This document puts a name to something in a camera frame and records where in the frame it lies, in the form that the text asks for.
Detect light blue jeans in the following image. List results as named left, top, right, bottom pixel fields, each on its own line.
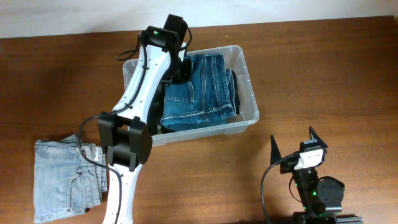
left=34, top=134, right=107, bottom=223

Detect clear plastic storage bin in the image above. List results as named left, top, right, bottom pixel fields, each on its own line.
left=113, top=45, right=259, bottom=147

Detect dark garment with band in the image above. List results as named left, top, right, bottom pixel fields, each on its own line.
left=231, top=70, right=241, bottom=115

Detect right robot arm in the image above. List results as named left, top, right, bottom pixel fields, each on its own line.
left=270, top=127, right=345, bottom=223

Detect black garment with bands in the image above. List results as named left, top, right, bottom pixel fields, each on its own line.
left=147, top=84, right=165, bottom=136

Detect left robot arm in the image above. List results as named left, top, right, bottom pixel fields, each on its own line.
left=98, top=14, right=191, bottom=223

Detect dark blue jeans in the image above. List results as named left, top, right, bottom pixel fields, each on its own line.
left=160, top=54, right=237, bottom=132

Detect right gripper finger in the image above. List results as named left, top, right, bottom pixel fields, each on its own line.
left=309, top=126, right=328, bottom=149
left=270, top=135, right=282, bottom=165

